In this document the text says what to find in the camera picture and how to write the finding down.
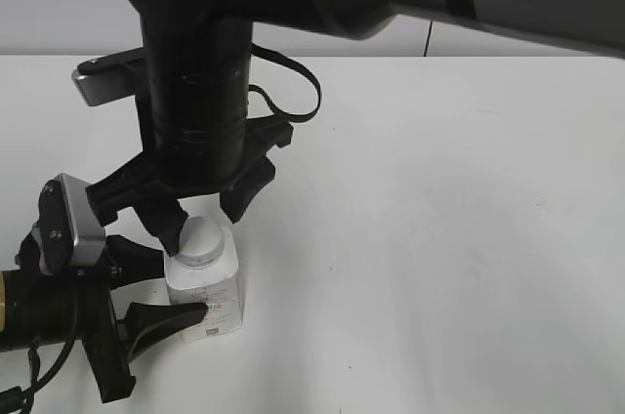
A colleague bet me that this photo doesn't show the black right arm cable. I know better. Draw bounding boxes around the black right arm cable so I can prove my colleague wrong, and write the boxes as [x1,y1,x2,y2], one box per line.
[247,42,323,123]

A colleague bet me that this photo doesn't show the white plastic bottle cap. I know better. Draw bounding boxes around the white plastic bottle cap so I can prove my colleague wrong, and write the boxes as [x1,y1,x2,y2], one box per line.
[175,216,225,269]

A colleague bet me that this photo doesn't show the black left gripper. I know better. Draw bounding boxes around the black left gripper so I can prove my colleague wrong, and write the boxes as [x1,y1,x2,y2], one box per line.
[77,235,207,403]

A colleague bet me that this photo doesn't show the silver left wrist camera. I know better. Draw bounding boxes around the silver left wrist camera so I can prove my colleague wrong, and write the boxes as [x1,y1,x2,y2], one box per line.
[37,173,105,275]

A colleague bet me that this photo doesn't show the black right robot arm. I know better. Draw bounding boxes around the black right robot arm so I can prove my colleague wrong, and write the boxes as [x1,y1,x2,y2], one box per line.
[87,0,624,253]

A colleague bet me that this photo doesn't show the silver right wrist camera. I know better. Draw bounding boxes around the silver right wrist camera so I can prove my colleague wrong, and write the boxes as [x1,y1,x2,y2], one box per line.
[71,48,147,107]

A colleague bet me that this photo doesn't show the white yili changqing yogurt bottle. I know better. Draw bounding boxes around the white yili changqing yogurt bottle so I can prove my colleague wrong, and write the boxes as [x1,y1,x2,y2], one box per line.
[164,224,244,343]

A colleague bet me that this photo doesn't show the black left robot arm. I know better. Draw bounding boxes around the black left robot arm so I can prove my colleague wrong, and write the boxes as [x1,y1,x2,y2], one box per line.
[1,234,207,413]

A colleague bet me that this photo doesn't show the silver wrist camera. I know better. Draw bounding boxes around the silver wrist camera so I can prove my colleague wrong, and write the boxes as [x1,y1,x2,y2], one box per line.
[37,173,105,275]
[71,48,147,107]

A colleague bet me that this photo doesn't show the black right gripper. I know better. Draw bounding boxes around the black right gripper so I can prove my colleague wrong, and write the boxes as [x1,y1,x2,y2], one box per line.
[87,115,293,256]

